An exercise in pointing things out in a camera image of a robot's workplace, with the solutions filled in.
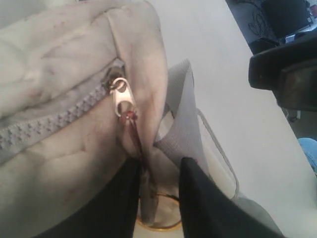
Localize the black chair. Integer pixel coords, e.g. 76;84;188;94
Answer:
231;0;317;112

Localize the white fabric backpack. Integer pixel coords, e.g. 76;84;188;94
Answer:
0;0;281;238

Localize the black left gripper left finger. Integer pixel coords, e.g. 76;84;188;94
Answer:
37;158;139;238

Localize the blue jeans leg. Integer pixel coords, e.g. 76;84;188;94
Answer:
298;138;317;173

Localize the metal zipper pull with ring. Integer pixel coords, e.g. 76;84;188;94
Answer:
108;77;183;226

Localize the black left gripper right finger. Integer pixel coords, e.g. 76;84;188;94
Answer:
179;158;281;238

